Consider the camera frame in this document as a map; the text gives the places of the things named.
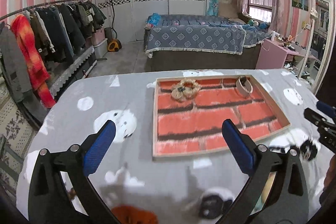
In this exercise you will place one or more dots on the lace covered low bench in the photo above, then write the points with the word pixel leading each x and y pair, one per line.
pixel 73 66

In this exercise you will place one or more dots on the patterned floor mat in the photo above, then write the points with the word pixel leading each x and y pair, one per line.
pixel 13 129

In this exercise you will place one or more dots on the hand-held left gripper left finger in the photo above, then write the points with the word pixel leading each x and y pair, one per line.
pixel 101 144

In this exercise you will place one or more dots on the blue floral fringed blanket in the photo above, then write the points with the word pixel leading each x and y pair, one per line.
pixel 194 39

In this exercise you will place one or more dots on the row of hanging clothes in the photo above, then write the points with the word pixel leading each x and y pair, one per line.
pixel 52 27

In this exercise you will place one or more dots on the beige and teal hair accessory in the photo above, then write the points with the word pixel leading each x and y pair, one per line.
pixel 266 192

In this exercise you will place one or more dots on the dark bed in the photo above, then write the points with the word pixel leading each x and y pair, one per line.
pixel 199 61

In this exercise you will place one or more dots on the orange scrunchie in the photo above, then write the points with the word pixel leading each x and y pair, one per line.
pixel 134 214

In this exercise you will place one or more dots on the brick pattern wooden tray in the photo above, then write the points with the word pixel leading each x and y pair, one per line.
pixel 210 119

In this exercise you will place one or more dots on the teal dress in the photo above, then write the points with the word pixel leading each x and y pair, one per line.
pixel 213 7

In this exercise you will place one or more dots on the metal clothes rack rail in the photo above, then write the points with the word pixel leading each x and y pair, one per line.
pixel 44 3

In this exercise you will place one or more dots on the pink desk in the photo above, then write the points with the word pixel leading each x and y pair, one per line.
pixel 270 54

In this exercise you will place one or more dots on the pink and white storage box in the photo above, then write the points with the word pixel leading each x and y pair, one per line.
pixel 101 44

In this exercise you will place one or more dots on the black hair claw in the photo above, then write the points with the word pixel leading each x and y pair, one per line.
pixel 307 148

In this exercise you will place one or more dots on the beige lace scrunchie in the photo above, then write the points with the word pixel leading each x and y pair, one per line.
pixel 181 96

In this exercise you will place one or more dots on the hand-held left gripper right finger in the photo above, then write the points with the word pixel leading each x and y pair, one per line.
pixel 240 146

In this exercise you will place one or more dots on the wall socket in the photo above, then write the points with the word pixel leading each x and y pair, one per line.
pixel 306 26

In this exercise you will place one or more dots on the white framed standing mirror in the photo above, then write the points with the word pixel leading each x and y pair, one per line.
pixel 321 43

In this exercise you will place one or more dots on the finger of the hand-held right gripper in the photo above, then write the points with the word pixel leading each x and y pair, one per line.
pixel 319 121
pixel 326 108

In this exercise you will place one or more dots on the grey printed tablecloth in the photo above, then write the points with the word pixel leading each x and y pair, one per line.
pixel 168 182

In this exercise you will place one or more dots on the garment steamer with yellow base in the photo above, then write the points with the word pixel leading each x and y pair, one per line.
pixel 114 44

